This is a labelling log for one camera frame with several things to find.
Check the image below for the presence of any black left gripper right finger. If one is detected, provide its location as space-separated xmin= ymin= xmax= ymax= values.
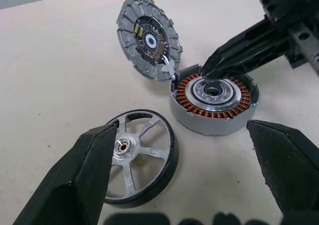
xmin=246 ymin=119 xmax=319 ymax=214

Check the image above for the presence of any silver spoked rotor black rim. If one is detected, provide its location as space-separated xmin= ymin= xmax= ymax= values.
xmin=102 ymin=109 xmax=180 ymax=210

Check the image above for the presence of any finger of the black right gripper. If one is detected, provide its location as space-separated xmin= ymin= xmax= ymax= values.
xmin=201 ymin=17 xmax=292 ymax=75
xmin=206 ymin=40 xmax=294 ymax=78

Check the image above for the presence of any white lid wire connector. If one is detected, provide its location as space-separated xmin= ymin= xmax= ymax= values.
xmin=160 ymin=56 xmax=180 ymax=81

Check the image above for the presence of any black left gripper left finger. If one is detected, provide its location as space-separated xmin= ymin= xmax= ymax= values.
xmin=11 ymin=123 xmax=118 ymax=225

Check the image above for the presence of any grey motor lid circuit board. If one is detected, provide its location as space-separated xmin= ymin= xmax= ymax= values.
xmin=116 ymin=0 xmax=184 ymax=81

